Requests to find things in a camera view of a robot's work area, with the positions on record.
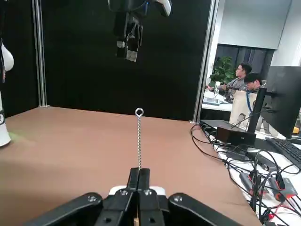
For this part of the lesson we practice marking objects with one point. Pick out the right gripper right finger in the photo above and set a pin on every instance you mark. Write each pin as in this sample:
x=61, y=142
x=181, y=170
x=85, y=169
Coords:
x=152, y=212

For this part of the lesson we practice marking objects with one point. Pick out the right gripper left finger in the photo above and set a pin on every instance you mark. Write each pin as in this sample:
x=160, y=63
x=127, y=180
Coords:
x=113, y=212

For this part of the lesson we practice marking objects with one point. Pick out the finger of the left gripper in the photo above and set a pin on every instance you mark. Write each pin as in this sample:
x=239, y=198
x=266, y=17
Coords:
x=121, y=47
x=132, y=55

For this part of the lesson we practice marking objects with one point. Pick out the clear bottle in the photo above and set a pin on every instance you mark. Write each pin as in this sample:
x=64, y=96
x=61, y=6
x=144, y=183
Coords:
x=216, y=90

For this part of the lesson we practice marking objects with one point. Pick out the green potted plant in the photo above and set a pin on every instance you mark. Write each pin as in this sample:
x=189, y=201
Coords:
x=223, y=68

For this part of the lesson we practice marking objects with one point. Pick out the small black adapter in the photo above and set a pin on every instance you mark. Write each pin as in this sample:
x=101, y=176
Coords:
x=236, y=155

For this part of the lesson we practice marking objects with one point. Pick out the long dark box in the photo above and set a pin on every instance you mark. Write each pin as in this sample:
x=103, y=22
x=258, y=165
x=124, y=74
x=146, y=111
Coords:
x=235, y=136

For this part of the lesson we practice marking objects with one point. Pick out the white tote bag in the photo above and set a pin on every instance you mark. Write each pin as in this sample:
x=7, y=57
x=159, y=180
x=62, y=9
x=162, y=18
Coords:
x=240, y=106

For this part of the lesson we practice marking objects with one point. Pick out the small grey device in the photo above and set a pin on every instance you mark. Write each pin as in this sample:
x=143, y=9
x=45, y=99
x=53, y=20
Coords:
x=265, y=163

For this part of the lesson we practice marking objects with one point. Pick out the black monitor stand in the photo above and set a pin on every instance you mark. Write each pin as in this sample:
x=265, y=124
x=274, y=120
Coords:
x=257, y=108

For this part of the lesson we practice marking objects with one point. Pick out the grey USB hub red plugs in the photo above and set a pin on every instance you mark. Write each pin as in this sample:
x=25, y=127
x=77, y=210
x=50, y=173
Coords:
x=288, y=188

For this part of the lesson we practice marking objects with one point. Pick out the black keyboard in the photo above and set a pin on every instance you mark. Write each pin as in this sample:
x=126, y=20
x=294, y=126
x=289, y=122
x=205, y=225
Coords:
x=287, y=149

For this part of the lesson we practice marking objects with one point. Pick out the black computer monitor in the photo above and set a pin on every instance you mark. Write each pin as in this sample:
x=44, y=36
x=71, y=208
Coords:
x=282, y=99

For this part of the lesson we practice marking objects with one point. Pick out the aluminium frame post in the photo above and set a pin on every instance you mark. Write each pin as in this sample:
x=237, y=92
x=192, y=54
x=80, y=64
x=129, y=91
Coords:
x=206, y=54
x=38, y=58

